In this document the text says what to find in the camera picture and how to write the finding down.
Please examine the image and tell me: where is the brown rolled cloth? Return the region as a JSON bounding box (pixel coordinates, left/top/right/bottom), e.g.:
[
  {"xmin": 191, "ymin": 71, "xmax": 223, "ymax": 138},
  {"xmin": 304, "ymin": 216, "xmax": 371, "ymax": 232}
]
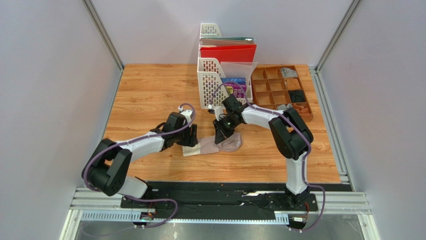
[{"xmin": 285, "ymin": 78, "xmax": 302, "ymax": 91}]

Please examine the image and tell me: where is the red folder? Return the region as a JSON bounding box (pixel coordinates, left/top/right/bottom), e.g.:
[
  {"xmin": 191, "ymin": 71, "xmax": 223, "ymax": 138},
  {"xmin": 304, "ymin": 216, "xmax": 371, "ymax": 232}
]
[{"xmin": 200, "ymin": 44, "xmax": 257, "ymax": 63}]

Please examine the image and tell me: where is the white file organizer rack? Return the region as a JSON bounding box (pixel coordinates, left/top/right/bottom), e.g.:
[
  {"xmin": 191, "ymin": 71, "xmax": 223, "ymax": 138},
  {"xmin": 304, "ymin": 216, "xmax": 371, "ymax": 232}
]
[{"xmin": 197, "ymin": 23, "xmax": 255, "ymax": 109}]

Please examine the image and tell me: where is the purple book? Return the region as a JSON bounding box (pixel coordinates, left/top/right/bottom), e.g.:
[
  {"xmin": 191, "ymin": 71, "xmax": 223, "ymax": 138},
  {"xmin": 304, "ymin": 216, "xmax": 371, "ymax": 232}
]
[{"xmin": 224, "ymin": 82, "xmax": 247, "ymax": 98}]

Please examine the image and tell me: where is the grey underwear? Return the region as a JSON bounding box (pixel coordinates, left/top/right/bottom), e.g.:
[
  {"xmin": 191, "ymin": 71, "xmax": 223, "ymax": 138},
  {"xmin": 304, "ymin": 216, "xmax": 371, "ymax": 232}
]
[{"xmin": 276, "ymin": 103, "xmax": 293, "ymax": 111}]

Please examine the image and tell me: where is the blue book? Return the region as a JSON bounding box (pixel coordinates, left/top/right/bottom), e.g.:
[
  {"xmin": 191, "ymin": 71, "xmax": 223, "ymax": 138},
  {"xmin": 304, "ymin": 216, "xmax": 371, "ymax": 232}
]
[{"xmin": 221, "ymin": 77, "xmax": 246, "ymax": 85}]

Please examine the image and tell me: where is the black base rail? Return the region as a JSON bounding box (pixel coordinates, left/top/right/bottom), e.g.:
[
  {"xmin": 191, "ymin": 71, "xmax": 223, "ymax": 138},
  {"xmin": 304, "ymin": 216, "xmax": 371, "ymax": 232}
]
[{"xmin": 118, "ymin": 181, "xmax": 320, "ymax": 226}]

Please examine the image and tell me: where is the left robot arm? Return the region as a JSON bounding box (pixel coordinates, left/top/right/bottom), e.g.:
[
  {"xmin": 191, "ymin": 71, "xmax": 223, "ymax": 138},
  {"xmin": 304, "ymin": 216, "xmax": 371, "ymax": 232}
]
[{"xmin": 81, "ymin": 109, "xmax": 198, "ymax": 199}]

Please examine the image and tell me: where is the wooden compartment tray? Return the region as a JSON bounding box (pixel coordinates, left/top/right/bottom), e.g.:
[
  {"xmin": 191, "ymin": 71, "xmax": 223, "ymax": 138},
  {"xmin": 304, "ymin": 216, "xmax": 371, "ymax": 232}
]
[{"xmin": 251, "ymin": 65, "xmax": 314, "ymax": 122}]

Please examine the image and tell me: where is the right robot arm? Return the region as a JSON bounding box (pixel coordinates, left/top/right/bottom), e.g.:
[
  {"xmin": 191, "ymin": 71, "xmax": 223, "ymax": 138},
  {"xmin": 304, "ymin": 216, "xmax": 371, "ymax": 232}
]
[{"xmin": 208, "ymin": 95, "xmax": 314, "ymax": 196}]

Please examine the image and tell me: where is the black rolled cloth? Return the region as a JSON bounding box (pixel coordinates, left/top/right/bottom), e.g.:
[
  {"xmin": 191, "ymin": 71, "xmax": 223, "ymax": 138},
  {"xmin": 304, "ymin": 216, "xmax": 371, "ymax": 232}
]
[{"xmin": 288, "ymin": 89, "xmax": 306, "ymax": 103}]

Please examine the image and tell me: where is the orange rolled cloth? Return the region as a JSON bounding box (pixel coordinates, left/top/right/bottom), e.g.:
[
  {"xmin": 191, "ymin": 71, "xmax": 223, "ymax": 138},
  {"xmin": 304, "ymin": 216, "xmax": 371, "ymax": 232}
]
[{"xmin": 292, "ymin": 103, "xmax": 312, "ymax": 118}]

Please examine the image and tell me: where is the pink underwear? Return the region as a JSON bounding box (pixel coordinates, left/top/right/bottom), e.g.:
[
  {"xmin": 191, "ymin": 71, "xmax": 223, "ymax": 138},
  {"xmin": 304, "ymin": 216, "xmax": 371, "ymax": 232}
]
[{"xmin": 182, "ymin": 132, "xmax": 243, "ymax": 157}]

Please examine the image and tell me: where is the translucent plastic folder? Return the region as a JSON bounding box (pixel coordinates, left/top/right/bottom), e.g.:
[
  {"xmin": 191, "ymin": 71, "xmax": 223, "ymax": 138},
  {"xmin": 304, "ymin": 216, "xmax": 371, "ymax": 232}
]
[{"xmin": 220, "ymin": 61, "xmax": 258, "ymax": 86}]

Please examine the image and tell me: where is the grey rolled cloth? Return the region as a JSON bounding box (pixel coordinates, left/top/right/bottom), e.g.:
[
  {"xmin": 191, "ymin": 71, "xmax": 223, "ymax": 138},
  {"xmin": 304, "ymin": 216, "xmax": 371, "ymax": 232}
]
[{"xmin": 280, "ymin": 67, "xmax": 298, "ymax": 78}]

